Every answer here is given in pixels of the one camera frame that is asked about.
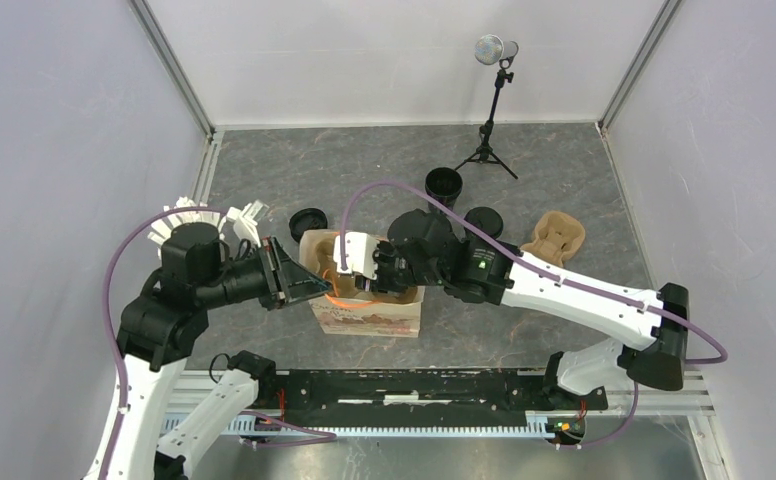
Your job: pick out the white straws in cup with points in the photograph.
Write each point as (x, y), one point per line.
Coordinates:
(161, 229)

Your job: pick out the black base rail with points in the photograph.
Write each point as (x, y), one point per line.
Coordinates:
(445, 403)

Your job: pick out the stack of black cups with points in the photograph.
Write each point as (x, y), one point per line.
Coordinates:
(444, 185)

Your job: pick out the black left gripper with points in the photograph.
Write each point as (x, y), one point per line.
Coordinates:
(286, 280)

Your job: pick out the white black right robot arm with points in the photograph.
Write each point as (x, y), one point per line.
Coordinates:
(421, 249)

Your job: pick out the stack of black lids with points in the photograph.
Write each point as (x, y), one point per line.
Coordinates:
(305, 220)

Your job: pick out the black cup lid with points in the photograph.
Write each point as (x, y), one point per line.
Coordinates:
(487, 220)

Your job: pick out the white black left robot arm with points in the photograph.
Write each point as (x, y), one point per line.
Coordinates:
(156, 336)

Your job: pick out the microphone on black tripod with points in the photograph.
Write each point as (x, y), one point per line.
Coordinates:
(490, 50)

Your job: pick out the paper takeout bag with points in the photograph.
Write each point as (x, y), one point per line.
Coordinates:
(346, 310)

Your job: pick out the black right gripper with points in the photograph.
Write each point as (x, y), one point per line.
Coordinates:
(380, 285)

